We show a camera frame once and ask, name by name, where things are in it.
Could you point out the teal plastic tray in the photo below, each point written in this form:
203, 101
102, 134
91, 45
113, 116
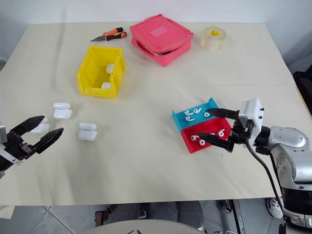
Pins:
198, 120

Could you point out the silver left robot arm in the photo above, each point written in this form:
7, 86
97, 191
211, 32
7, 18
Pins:
5, 168

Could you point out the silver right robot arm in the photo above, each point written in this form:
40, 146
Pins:
287, 139

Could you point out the white earbud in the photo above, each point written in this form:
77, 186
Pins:
221, 133
187, 112
193, 138
197, 111
202, 142
207, 114
189, 119

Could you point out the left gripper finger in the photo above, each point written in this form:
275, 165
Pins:
26, 124
50, 140

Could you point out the red plastic tray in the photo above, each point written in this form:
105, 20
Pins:
212, 126

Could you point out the white sneaker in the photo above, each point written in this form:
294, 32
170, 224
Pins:
275, 207

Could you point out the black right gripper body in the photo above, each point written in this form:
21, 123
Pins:
240, 134

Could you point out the black bulky object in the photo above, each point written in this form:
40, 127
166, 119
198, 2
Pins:
303, 90

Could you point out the pink fabric zip pouch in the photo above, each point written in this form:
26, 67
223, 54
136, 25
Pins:
158, 34

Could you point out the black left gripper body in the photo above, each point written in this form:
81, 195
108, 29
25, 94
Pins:
23, 148

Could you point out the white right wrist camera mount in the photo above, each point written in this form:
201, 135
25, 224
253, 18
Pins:
254, 109

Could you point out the black metal table leg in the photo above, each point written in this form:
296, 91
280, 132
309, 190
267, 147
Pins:
237, 214

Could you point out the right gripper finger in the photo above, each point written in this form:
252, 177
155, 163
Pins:
214, 142
223, 113

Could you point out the yellow plastic bin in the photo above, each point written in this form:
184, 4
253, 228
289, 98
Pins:
97, 65

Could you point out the translucent tape roll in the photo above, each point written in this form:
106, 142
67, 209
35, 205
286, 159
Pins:
214, 40

